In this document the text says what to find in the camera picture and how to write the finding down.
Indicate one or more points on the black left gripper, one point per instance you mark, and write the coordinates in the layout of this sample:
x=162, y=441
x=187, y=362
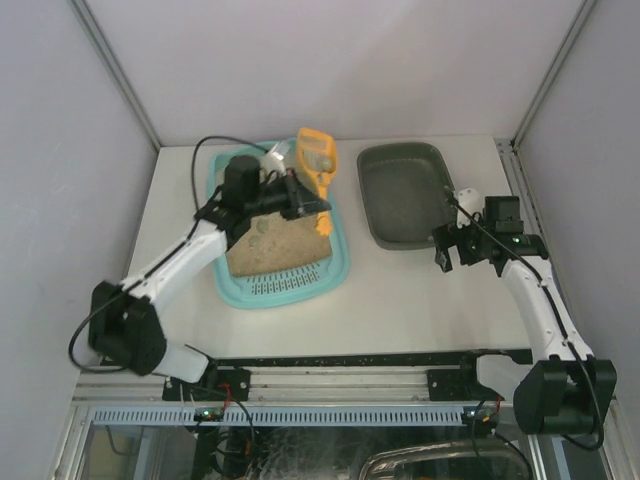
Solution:
x=296, y=201

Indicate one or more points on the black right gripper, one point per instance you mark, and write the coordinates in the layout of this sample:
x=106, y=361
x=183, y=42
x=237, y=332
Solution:
x=446, y=245

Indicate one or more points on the orange litter scoop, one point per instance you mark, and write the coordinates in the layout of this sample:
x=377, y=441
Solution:
x=311, y=147

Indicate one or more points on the light blue litter box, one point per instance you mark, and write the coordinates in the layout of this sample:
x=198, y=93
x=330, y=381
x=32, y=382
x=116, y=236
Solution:
x=291, y=285

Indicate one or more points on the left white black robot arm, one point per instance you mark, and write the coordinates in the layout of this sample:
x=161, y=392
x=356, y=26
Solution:
x=124, y=323

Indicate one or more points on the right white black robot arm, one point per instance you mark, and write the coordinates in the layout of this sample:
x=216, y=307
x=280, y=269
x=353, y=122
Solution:
x=567, y=390

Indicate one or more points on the grey litter clump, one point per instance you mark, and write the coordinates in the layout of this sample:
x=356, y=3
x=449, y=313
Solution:
x=327, y=164

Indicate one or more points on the beige cat litter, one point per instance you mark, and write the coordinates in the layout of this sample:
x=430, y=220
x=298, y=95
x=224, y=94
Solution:
x=267, y=243

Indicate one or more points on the dark grey plastic tub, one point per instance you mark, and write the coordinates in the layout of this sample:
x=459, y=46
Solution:
x=404, y=189

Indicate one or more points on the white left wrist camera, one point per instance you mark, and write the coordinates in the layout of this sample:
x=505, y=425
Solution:
x=274, y=158

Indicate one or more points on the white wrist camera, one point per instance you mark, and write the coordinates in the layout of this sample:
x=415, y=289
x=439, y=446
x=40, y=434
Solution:
x=468, y=202
x=274, y=158

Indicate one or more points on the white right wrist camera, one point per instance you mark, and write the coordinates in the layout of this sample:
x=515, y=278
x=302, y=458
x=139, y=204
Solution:
x=468, y=202

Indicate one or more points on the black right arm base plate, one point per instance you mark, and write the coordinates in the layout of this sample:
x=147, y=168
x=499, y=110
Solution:
x=453, y=377

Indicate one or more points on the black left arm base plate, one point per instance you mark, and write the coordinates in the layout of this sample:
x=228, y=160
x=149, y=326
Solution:
x=220, y=382

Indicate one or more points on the light blue cable duct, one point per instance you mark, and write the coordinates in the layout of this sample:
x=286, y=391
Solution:
x=277, y=416

